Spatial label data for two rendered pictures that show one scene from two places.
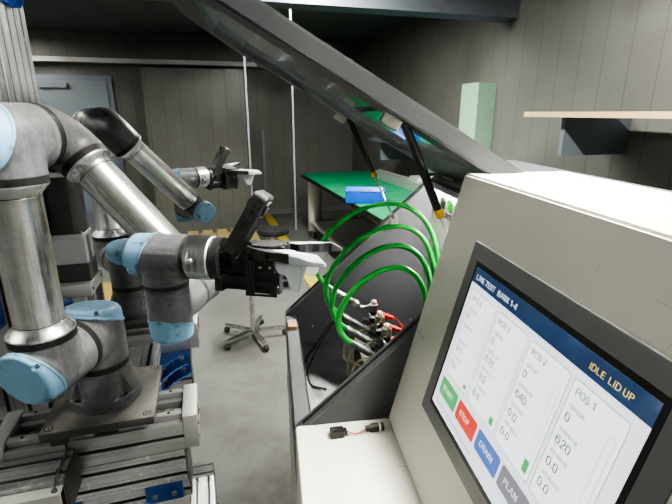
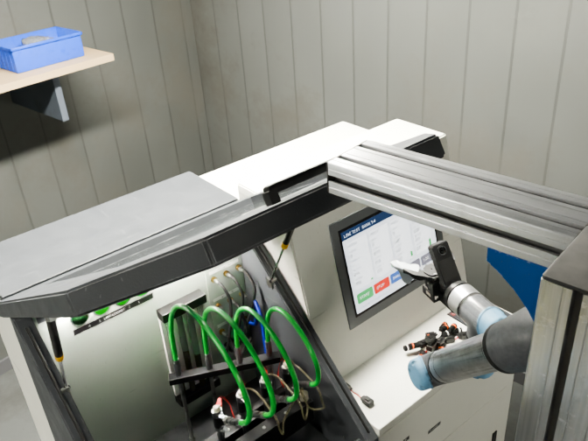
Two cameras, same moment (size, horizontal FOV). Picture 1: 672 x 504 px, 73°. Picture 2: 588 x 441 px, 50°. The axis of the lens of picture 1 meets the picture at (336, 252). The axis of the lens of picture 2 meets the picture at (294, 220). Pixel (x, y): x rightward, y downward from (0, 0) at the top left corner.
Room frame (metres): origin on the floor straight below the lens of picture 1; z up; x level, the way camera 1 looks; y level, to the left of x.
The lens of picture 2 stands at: (1.64, 1.05, 2.36)
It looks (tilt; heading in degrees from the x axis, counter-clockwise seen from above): 30 degrees down; 240
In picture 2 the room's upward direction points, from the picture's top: 4 degrees counter-clockwise
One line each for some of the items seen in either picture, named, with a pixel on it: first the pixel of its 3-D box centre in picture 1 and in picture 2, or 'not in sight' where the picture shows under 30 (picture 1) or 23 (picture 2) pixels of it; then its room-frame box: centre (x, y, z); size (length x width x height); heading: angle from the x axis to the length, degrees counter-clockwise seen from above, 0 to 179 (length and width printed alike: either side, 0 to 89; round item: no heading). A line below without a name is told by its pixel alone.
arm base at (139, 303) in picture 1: (132, 296); not in sight; (1.38, 0.67, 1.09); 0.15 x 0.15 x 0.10
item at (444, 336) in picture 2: not in sight; (437, 339); (0.51, -0.07, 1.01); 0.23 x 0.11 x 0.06; 8
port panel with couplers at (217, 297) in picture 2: not in sight; (230, 300); (1.06, -0.41, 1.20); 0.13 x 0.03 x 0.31; 8
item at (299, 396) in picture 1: (296, 380); not in sight; (1.22, 0.12, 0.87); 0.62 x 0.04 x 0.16; 8
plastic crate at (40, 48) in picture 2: not in sight; (38, 48); (1.19, -1.89, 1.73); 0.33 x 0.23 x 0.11; 16
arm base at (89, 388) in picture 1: (104, 376); not in sight; (0.91, 0.53, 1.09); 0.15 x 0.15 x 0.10
